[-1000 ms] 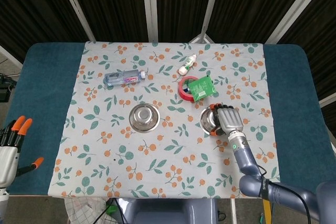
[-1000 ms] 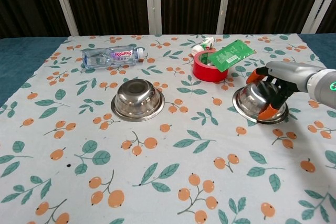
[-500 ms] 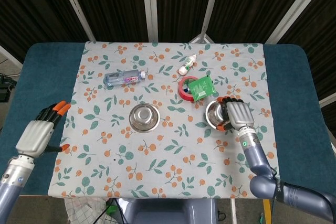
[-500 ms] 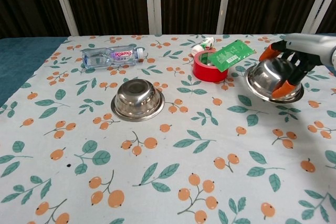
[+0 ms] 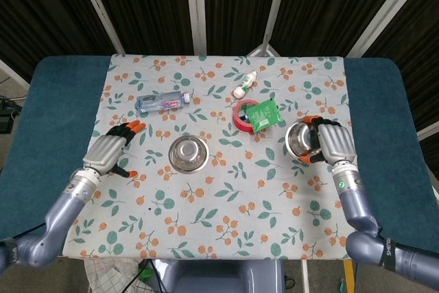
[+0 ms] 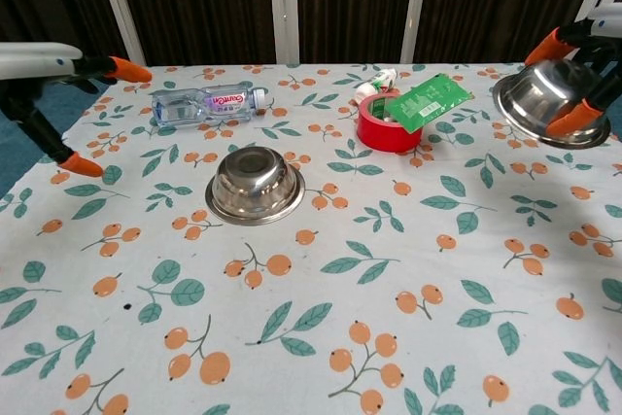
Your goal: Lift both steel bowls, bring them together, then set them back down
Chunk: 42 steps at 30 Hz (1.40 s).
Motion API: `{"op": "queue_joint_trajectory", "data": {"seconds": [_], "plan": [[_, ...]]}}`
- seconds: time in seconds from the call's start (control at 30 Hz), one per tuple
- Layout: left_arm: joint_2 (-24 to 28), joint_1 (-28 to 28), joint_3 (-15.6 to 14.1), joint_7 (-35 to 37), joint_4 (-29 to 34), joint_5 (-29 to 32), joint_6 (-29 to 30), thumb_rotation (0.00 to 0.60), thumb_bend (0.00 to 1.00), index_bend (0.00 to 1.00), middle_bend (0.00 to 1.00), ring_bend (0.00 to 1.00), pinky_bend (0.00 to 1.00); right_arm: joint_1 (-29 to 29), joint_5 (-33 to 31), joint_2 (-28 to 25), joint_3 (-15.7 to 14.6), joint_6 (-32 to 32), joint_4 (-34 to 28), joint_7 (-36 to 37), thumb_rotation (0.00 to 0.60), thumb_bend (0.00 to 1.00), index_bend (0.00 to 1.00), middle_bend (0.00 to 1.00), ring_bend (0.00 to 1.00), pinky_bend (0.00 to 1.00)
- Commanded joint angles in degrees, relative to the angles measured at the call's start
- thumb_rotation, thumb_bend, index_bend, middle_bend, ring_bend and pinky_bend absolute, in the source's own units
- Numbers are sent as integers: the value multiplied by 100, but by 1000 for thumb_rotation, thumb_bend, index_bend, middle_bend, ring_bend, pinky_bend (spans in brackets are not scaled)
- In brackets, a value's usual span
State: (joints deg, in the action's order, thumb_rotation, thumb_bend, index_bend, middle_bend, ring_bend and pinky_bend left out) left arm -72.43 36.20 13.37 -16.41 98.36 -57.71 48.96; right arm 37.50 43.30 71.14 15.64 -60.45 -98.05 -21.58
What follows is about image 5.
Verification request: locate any clear plastic water bottle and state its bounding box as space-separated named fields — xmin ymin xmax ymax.
xmin=135 ymin=91 xmax=191 ymax=115

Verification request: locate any green foil sachet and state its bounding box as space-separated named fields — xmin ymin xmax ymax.
xmin=246 ymin=98 xmax=285 ymax=132

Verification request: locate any grey robot torso base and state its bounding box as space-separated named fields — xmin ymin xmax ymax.
xmin=156 ymin=259 xmax=285 ymax=293

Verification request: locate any white double screen post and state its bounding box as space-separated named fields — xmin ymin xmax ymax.
xmin=184 ymin=0 xmax=209 ymax=56

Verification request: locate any white table leg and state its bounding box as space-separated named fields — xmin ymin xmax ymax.
xmin=300 ymin=259 xmax=311 ymax=293

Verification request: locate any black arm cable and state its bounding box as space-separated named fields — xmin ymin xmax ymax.
xmin=375 ymin=224 xmax=439 ymax=256
xmin=6 ymin=222 xmax=49 ymax=242

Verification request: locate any small white green-label bottle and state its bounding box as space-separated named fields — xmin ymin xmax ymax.
xmin=233 ymin=71 xmax=258 ymax=99

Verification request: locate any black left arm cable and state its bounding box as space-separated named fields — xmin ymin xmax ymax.
xmin=6 ymin=222 xmax=49 ymax=242

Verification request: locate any stainless steel bowl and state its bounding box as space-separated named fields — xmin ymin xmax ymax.
xmin=167 ymin=134 xmax=210 ymax=173
xmin=285 ymin=118 xmax=323 ymax=161

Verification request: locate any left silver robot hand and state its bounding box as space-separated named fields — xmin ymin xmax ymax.
xmin=82 ymin=119 xmax=147 ymax=179

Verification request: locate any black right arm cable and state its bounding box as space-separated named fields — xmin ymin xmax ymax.
xmin=375 ymin=224 xmax=439 ymax=256

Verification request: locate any white checked cloth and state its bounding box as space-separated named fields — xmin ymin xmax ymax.
xmin=84 ymin=257 xmax=143 ymax=293

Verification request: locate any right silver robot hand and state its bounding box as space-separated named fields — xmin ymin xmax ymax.
xmin=297 ymin=115 xmax=357 ymax=167

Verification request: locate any red tape roll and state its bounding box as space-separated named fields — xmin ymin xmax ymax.
xmin=232 ymin=99 xmax=261 ymax=134

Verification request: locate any teal table cover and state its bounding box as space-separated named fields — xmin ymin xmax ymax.
xmin=0 ymin=53 xmax=432 ymax=249

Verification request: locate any orange fruit print tablecloth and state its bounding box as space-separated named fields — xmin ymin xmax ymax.
xmin=62 ymin=53 xmax=364 ymax=261

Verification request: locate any white frame bar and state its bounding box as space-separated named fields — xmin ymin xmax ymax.
xmin=416 ymin=123 xmax=439 ymax=141
xmin=0 ymin=58 xmax=30 ymax=93

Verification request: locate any black floor equipment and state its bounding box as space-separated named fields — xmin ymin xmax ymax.
xmin=0 ymin=95 xmax=21 ymax=134

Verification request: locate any white screen frame post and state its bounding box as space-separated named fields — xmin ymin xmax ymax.
xmin=346 ymin=0 xmax=426 ymax=58
xmin=71 ymin=0 xmax=126 ymax=56
xmin=246 ymin=0 xmax=293 ymax=58

